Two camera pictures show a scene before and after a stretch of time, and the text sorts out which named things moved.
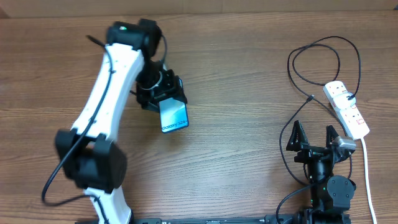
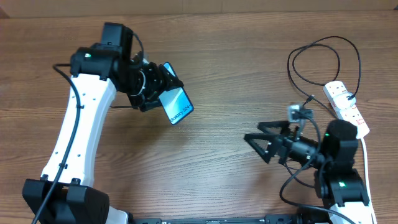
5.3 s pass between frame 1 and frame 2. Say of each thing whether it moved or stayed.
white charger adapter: stayed
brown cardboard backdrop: stayed
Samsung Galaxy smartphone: moved
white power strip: stayed
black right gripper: moved
